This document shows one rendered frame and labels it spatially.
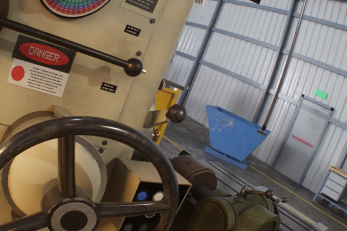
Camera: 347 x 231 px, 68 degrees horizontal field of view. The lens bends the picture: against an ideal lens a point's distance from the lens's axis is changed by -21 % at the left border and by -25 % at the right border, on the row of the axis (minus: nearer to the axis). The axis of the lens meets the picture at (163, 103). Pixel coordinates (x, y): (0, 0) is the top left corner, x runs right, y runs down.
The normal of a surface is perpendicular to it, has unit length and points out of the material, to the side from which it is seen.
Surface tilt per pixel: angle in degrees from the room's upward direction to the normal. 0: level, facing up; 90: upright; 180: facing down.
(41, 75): 90
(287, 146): 90
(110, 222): 90
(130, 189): 90
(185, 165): 35
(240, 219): 55
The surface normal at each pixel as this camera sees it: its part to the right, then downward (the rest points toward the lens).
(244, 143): -0.41, -0.04
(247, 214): -0.19, -0.85
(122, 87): 0.53, 0.33
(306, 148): -0.76, -0.22
